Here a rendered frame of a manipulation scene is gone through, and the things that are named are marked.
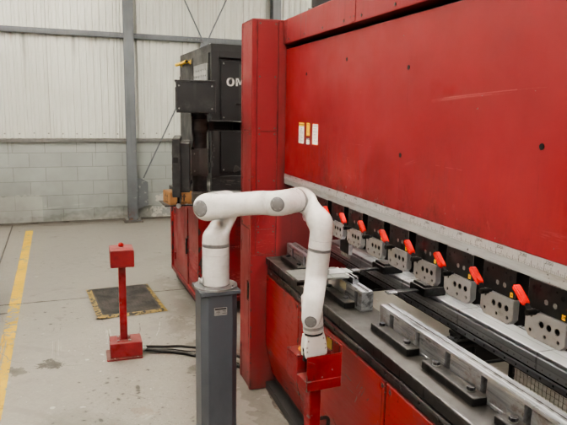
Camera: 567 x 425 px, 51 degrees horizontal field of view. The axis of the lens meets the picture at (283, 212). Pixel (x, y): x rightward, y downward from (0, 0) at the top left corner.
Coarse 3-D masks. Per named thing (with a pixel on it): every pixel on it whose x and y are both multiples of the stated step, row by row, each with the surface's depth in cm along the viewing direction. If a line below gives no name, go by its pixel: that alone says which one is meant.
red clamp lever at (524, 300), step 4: (516, 284) 166; (516, 288) 165; (520, 288) 165; (516, 292) 165; (520, 292) 164; (524, 292) 164; (520, 296) 164; (524, 296) 163; (520, 300) 164; (524, 300) 163; (528, 300) 163; (524, 304) 163; (528, 304) 162; (528, 308) 162; (524, 312) 162; (528, 312) 160; (532, 312) 161; (536, 312) 161
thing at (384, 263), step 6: (372, 264) 305; (378, 264) 299; (384, 264) 295; (354, 270) 294; (360, 270) 294; (366, 270) 296; (372, 270) 297; (378, 270) 299; (384, 270) 294; (390, 270) 295; (396, 270) 296
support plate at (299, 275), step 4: (328, 268) 298; (332, 268) 298; (336, 268) 298; (288, 272) 290; (292, 272) 289; (296, 272) 289; (300, 272) 289; (304, 272) 289; (292, 276) 284; (296, 276) 283; (300, 276) 283; (304, 276) 283; (328, 276) 284; (332, 276) 284; (336, 276) 284; (340, 276) 285; (344, 276) 285; (348, 276) 285; (296, 280) 278; (300, 280) 277; (304, 280) 277
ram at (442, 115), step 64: (512, 0) 168; (320, 64) 304; (384, 64) 240; (448, 64) 198; (512, 64) 169; (320, 128) 307; (384, 128) 242; (448, 128) 200; (512, 128) 170; (320, 192) 310; (384, 192) 244; (448, 192) 201; (512, 192) 171
